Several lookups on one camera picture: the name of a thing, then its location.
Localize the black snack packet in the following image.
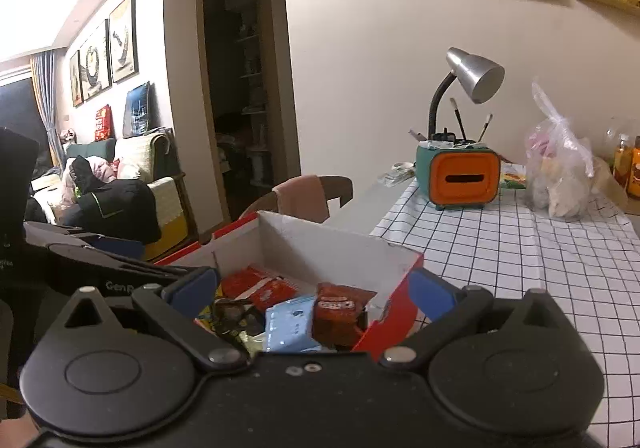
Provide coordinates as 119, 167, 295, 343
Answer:
212, 298, 266, 342

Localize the light blue snack packet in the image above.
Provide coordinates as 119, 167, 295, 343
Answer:
264, 295, 322, 354

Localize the red Oreo snack bag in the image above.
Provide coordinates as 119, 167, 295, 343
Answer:
311, 282, 376, 350

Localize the red snack packet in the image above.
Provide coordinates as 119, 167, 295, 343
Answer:
221, 265, 298, 312

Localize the sofa with clothes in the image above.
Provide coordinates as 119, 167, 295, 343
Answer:
30, 127, 196, 261

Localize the red white cardboard box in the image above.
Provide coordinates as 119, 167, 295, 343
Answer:
160, 212, 423, 358

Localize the teal orange desk organizer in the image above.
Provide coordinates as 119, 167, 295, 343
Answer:
414, 141, 501, 209

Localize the white checkered tablecloth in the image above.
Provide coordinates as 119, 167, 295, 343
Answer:
371, 183, 639, 447

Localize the pink cloth on chair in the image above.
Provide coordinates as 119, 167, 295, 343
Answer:
272, 175, 330, 223

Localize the wooden chair with pink cloth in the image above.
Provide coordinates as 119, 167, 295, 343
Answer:
241, 175, 354, 223

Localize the clear plastic bag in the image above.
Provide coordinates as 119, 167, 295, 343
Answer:
525, 80, 594, 221

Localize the orange jar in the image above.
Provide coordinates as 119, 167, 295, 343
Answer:
627, 136, 640, 200

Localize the silver gooseneck desk lamp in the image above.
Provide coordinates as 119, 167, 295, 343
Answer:
427, 47, 506, 139

